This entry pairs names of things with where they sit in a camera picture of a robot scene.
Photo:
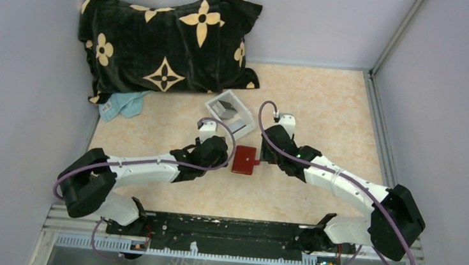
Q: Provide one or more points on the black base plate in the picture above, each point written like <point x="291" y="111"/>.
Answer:
<point x="232" y="237"/>

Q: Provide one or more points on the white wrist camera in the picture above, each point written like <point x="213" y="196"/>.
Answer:
<point x="207" y="130"/>
<point x="287" y="121"/>

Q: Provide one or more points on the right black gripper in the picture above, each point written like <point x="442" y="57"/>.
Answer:
<point x="265" y="154"/>

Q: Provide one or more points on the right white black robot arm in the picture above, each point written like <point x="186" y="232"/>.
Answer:
<point x="389" y="220"/>

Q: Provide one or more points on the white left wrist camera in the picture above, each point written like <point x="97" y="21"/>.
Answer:
<point x="207" y="130"/>

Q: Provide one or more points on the black floral pillow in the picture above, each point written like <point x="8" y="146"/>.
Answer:
<point x="192" y="48"/>

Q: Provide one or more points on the grey card stack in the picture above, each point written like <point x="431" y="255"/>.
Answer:
<point x="224" y="109"/>

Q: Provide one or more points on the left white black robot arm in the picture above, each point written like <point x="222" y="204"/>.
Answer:
<point x="89" y="185"/>

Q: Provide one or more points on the grey single card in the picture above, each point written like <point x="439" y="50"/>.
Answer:
<point x="235" y="127"/>

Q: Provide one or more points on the white plastic card box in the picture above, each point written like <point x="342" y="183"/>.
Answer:
<point x="244" y="115"/>

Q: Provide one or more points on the light blue cloth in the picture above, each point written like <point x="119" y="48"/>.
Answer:
<point x="126" y="104"/>

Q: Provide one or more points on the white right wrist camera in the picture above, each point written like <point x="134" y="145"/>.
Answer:
<point x="287" y="121"/>

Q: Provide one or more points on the aluminium front rail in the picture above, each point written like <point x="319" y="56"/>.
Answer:
<point x="90" y="231"/>

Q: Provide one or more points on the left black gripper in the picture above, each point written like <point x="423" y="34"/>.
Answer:
<point x="222" y="159"/>

